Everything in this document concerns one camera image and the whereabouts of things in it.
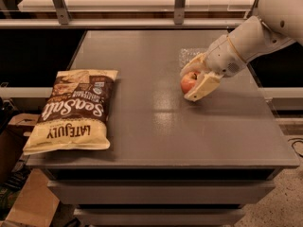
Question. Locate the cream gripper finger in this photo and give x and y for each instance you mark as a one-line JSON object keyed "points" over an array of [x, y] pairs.
{"points": [[197, 64], [205, 84]]}

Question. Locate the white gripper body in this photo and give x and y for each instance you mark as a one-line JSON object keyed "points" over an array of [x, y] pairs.
{"points": [[222, 58]]}

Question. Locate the red apple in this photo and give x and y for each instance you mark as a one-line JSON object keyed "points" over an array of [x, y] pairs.
{"points": [[188, 81]]}

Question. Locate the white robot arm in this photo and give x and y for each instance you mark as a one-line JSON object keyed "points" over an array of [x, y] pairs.
{"points": [[274, 25]]}

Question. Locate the brown Late July chip bag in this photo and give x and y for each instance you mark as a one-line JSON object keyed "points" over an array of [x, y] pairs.
{"points": [[76, 114]]}

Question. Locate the clear plastic water bottle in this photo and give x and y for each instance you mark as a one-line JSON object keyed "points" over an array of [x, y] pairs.
{"points": [[187, 54]]}

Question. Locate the grey cabinet with drawers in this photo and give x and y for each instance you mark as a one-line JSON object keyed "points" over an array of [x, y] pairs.
{"points": [[171, 162]]}

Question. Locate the cardboard box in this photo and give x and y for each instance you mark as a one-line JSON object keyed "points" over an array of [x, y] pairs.
{"points": [[25, 200]]}

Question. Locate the metal shelf frame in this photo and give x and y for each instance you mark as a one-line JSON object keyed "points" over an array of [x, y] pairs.
{"points": [[141, 14]]}

